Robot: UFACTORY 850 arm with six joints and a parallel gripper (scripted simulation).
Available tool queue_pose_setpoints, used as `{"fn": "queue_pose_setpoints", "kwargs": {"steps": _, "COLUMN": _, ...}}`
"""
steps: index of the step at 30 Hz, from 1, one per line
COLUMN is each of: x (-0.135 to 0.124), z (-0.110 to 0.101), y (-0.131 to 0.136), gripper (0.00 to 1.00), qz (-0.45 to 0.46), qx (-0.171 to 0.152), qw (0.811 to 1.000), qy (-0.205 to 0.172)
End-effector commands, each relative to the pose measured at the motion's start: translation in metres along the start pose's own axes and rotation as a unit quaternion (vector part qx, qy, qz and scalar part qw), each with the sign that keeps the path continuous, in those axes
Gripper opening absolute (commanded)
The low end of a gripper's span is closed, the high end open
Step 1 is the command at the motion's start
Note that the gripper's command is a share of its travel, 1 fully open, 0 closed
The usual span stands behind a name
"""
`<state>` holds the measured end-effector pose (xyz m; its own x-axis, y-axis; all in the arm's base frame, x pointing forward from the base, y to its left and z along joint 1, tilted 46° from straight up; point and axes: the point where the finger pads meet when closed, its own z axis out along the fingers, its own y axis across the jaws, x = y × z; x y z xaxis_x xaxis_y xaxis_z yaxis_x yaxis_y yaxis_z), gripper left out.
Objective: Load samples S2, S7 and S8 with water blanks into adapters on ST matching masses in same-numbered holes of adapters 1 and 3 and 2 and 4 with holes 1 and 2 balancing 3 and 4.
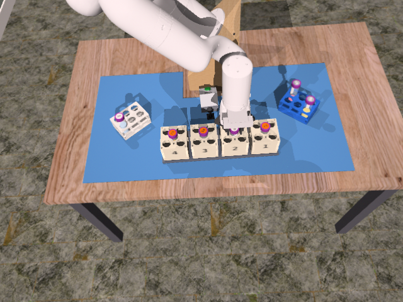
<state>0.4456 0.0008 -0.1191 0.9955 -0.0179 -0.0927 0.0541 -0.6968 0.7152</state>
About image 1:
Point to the blue bench mat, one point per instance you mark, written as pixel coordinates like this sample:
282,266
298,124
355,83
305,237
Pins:
318,146

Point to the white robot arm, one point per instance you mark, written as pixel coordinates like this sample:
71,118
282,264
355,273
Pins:
185,32

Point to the blue tube rack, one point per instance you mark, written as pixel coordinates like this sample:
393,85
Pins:
293,109

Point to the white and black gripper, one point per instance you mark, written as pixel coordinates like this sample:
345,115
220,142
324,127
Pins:
223,114

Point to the beige bucket adapter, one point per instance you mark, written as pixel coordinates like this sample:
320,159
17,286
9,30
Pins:
234,145
264,143
176,149
204,147

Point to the cream tube rack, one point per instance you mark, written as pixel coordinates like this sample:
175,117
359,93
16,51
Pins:
136,120

